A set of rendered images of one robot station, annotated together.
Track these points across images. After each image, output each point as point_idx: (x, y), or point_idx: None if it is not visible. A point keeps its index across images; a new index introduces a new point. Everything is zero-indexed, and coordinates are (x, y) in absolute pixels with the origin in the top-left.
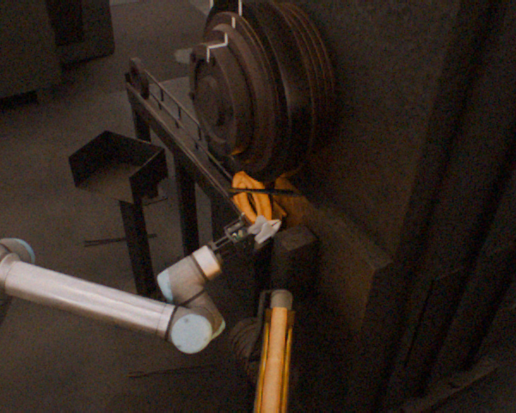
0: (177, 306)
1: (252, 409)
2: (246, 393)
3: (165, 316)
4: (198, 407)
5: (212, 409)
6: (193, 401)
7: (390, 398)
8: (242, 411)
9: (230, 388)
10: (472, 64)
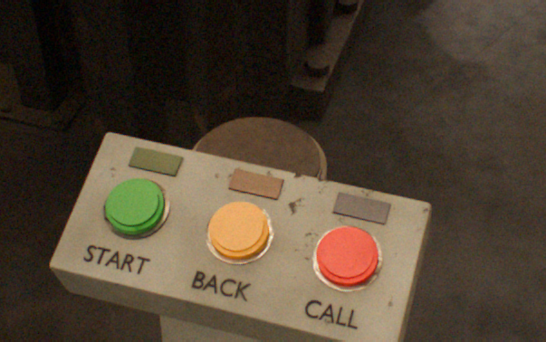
0: None
1: (139, 90)
2: (123, 39)
3: None
4: None
5: (31, 199)
6: None
7: None
8: (114, 121)
9: (34, 156)
10: None
